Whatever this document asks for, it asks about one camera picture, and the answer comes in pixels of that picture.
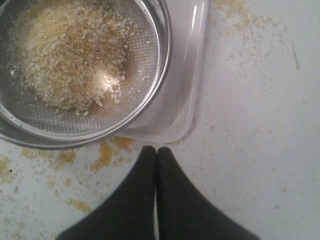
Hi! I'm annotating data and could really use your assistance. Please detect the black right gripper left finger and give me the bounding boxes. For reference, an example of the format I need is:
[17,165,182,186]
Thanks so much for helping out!
[57,146,157,240]

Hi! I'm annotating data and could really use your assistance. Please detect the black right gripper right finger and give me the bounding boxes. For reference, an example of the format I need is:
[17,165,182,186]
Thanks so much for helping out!
[156,147,259,240]

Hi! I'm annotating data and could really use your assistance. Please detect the round stainless steel sieve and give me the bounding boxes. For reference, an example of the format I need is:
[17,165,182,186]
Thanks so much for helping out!
[0,0,173,150]

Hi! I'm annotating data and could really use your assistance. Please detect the grain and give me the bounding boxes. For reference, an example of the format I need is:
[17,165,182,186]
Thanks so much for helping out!
[4,0,156,116]

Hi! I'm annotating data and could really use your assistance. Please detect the white plastic tray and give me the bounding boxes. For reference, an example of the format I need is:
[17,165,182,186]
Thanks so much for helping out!
[117,0,209,143]

